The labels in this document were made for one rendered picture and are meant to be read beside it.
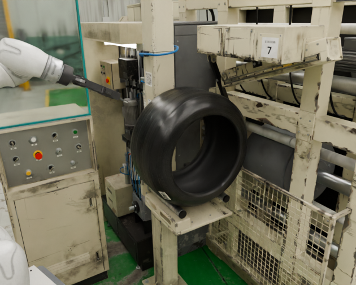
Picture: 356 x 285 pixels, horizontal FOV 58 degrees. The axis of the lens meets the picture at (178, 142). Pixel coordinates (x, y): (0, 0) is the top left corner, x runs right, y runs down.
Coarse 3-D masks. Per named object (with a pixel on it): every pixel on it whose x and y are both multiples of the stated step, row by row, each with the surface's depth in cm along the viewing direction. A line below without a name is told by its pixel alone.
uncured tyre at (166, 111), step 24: (168, 96) 155; (192, 96) 148; (216, 96) 153; (144, 120) 153; (168, 120) 142; (192, 120) 144; (216, 120) 187; (240, 120) 161; (144, 144) 148; (168, 144) 142; (216, 144) 192; (240, 144) 166; (144, 168) 150; (168, 168) 146; (192, 168) 191; (216, 168) 188; (240, 168) 171; (168, 192) 151; (192, 192) 179; (216, 192) 167
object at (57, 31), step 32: (0, 0) 157; (32, 0) 164; (64, 0) 172; (0, 32) 161; (32, 32) 168; (64, 32) 176; (0, 96) 169; (32, 96) 178; (64, 96) 187; (0, 128) 173
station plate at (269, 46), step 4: (264, 40) 134; (268, 40) 132; (272, 40) 130; (276, 40) 129; (264, 44) 134; (268, 44) 132; (272, 44) 131; (276, 44) 129; (264, 48) 135; (268, 48) 133; (272, 48) 131; (276, 48) 129; (264, 52) 135; (268, 52) 133; (272, 52) 131; (276, 52) 130; (264, 56) 136; (268, 56) 134; (272, 56) 132; (276, 56) 130
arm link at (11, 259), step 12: (0, 240) 123; (0, 252) 117; (12, 252) 119; (24, 252) 126; (0, 264) 115; (12, 264) 118; (24, 264) 122; (0, 276) 115; (12, 276) 117; (24, 276) 122
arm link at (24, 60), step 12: (0, 48) 105; (12, 48) 106; (24, 48) 108; (36, 48) 111; (0, 60) 107; (12, 60) 106; (24, 60) 108; (36, 60) 109; (24, 72) 111; (36, 72) 111
